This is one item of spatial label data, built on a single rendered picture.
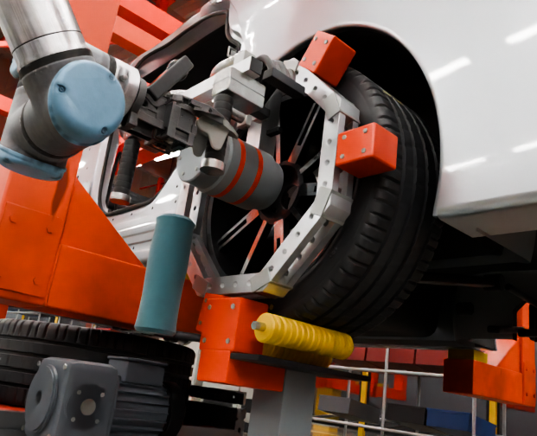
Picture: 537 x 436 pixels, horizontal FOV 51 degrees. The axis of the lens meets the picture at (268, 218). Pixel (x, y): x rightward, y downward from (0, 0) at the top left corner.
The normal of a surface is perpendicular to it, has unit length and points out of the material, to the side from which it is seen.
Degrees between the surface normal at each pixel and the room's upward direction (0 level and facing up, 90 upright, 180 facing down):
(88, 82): 95
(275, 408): 90
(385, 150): 90
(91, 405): 90
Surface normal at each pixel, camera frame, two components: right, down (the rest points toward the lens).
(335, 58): 0.48, 0.43
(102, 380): 0.67, -0.14
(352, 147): -0.73, -0.30
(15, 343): -0.41, -0.33
